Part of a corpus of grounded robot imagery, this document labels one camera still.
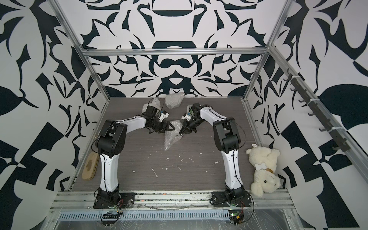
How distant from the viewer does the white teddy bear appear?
748 mm

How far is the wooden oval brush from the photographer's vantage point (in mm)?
813

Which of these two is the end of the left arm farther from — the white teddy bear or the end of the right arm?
the white teddy bear
